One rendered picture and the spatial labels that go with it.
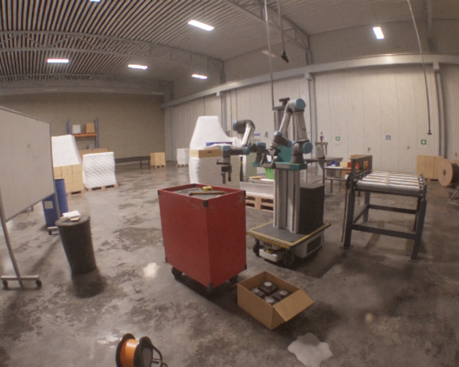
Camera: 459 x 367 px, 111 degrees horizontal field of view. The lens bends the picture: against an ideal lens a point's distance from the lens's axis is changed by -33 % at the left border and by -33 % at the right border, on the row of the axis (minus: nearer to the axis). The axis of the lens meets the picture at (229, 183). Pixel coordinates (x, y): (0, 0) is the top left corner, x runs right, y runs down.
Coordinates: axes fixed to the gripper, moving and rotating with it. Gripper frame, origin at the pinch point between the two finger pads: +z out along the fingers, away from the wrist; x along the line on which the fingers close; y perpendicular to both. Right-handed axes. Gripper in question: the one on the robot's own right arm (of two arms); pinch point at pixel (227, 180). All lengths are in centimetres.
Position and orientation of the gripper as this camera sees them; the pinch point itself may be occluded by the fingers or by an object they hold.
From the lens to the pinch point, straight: 213.7
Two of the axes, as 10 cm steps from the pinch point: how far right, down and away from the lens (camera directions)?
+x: 3.6, -1.6, 9.2
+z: 0.3, 9.9, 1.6
